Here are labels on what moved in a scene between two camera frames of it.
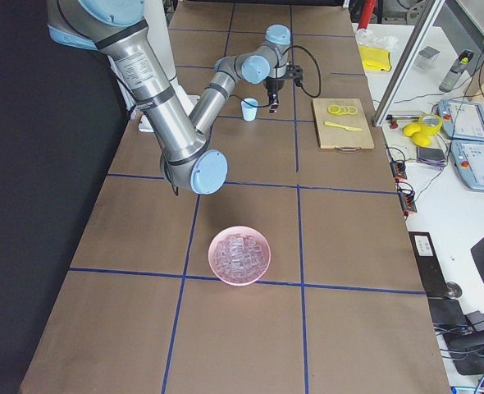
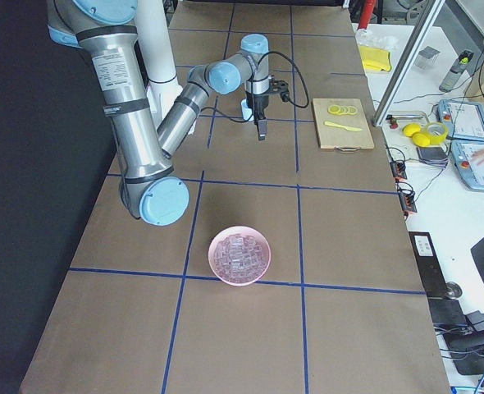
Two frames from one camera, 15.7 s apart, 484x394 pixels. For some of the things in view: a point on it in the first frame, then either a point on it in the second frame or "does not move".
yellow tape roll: x=430 y=123 → x=434 y=139
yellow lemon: x=421 y=139 does not move
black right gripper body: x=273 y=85 → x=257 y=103
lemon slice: x=343 y=111 does not move
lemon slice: x=352 y=110 does not move
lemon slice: x=334 y=109 does not move
